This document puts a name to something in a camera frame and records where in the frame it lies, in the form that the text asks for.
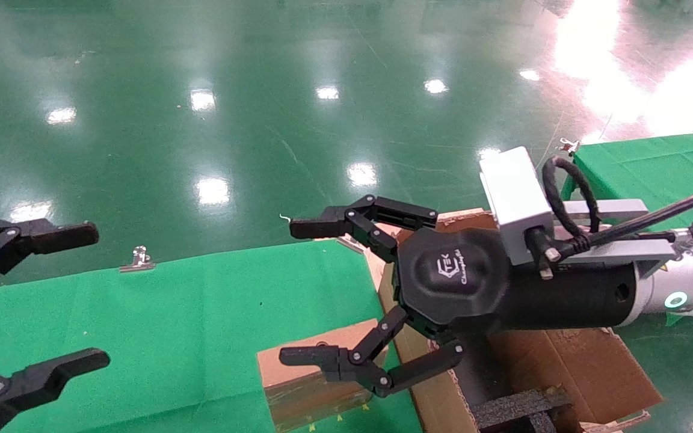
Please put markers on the small brown cardboard box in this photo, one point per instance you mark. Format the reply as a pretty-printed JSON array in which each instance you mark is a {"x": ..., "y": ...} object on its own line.
[{"x": 304, "y": 403}]

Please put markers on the black foam insert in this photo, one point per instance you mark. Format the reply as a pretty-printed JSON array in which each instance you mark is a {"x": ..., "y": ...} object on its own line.
[{"x": 515, "y": 406}]

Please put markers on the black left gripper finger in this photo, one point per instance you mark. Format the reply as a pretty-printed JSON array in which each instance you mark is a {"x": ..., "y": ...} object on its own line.
[
  {"x": 33, "y": 382},
  {"x": 52, "y": 237}
]

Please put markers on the large green tablecloth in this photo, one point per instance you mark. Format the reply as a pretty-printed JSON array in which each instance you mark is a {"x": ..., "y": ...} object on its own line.
[{"x": 190, "y": 325}]

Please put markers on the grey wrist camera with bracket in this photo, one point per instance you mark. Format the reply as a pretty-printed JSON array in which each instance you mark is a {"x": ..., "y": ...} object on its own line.
[{"x": 515, "y": 192}]

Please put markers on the large open cardboard carton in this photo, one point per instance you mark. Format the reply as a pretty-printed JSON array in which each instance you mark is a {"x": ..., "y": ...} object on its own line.
[{"x": 593, "y": 367}]

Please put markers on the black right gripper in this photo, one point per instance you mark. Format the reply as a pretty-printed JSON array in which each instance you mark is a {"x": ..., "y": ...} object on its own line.
[{"x": 455, "y": 282}]

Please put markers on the silver binder clip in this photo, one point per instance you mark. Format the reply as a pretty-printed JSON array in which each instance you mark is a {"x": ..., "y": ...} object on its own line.
[
  {"x": 349, "y": 243},
  {"x": 139, "y": 260},
  {"x": 569, "y": 146}
]

